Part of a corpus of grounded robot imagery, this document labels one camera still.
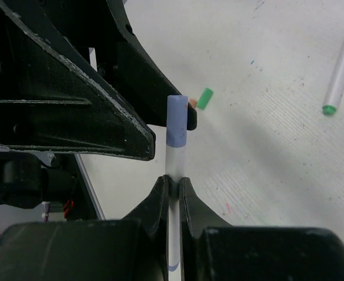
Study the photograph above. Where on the peach pen cap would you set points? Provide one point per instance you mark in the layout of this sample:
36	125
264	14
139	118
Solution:
192	103

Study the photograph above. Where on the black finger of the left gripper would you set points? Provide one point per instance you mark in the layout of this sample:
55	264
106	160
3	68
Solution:
136	77

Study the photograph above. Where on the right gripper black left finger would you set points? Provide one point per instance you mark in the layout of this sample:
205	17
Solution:
132	248

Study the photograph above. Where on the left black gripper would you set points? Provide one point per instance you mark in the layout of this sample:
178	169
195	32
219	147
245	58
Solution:
66	87

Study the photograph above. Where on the light green cap marker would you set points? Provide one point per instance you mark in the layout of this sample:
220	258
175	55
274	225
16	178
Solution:
336	87

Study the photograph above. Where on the lavender cap marker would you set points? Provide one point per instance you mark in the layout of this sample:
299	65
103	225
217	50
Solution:
176	140

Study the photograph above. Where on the light green pen cap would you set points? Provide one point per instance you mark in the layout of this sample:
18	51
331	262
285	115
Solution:
204	98

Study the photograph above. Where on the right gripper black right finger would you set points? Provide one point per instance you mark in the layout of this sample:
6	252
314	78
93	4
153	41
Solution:
212	249

